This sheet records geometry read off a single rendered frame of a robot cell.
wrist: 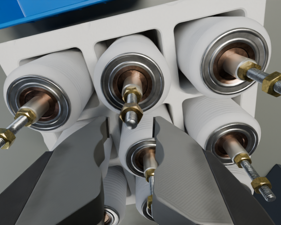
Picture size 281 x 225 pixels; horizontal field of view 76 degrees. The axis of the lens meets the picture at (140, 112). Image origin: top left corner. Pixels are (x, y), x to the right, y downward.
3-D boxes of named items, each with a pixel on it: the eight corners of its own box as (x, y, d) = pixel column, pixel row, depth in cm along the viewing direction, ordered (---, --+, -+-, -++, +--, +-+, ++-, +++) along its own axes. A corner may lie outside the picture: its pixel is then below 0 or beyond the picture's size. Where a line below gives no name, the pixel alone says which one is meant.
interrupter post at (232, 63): (241, 71, 21) (257, 80, 19) (220, 74, 22) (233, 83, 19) (243, 51, 20) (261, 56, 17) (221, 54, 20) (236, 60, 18)
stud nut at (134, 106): (116, 108, 15) (115, 113, 15) (132, 97, 15) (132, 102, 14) (130, 124, 16) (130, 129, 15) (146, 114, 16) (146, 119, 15)
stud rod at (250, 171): (230, 149, 25) (265, 198, 18) (237, 146, 25) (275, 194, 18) (232, 154, 25) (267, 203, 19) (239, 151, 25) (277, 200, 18)
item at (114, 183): (95, 165, 51) (76, 232, 35) (91, 138, 47) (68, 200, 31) (128, 165, 52) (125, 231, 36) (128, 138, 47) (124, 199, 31)
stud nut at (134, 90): (119, 91, 19) (119, 94, 18) (133, 82, 18) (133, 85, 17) (130, 106, 19) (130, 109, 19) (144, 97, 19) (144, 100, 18)
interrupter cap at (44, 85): (15, 125, 24) (12, 128, 24) (2, 70, 21) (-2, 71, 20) (73, 131, 25) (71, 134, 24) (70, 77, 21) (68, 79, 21)
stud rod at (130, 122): (126, 88, 20) (121, 123, 13) (133, 83, 20) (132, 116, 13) (131, 95, 21) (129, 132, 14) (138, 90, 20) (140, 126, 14)
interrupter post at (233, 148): (218, 140, 26) (229, 156, 23) (235, 133, 26) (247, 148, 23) (224, 152, 27) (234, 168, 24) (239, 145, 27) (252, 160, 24)
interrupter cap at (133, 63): (95, 103, 23) (94, 105, 22) (108, 42, 20) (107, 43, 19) (152, 117, 24) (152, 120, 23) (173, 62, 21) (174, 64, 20)
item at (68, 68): (58, 86, 40) (8, 132, 24) (54, 41, 36) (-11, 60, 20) (101, 91, 41) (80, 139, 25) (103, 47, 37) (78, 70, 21)
